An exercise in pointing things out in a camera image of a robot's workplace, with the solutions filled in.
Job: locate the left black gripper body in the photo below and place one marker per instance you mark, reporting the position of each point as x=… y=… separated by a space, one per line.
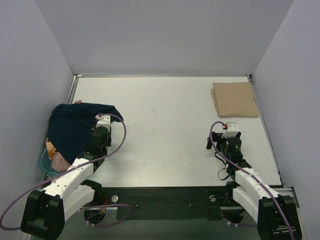
x=99 y=132

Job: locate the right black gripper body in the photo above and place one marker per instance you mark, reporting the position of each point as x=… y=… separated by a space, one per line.
x=208 y=143

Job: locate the beige t shirt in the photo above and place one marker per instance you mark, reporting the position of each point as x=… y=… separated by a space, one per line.
x=234 y=99

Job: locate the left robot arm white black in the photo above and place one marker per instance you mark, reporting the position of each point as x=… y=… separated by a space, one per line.
x=47 y=210

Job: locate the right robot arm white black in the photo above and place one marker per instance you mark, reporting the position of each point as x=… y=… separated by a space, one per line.
x=275 y=215

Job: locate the navy blue t shirt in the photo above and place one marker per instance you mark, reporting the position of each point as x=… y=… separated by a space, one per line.
x=87 y=113

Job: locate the pink patterned t shirt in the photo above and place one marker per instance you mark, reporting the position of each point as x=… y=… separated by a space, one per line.
x=56 y=157

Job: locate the teal plastic basket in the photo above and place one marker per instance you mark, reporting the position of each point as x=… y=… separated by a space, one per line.
x=45 y=164

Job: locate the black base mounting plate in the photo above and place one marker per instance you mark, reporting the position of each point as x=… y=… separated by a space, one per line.
x=172 y=203

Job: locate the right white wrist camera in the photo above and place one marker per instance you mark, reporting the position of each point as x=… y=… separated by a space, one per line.
x=231 y=130

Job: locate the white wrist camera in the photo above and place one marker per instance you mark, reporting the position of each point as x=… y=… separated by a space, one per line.
x=231 y=130
x=103 y=121

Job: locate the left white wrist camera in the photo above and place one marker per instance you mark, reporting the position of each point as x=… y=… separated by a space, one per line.
x=103 y=121

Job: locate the aluminium frame rail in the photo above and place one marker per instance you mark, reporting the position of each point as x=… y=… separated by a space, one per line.
x=288 y=191

